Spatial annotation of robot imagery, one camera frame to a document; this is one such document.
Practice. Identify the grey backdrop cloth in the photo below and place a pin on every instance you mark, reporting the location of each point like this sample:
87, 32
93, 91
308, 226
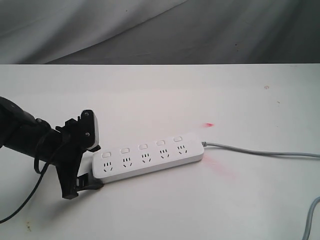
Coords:
159, 32

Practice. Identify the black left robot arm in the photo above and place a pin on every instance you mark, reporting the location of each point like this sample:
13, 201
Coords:
21, 132

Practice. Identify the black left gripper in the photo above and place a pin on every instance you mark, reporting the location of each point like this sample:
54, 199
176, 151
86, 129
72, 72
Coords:
68, 159

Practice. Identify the white five-outlet power strip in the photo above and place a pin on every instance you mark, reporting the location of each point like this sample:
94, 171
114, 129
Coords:
119, 163

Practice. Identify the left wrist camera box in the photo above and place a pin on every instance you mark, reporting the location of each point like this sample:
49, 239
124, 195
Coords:
89, 128

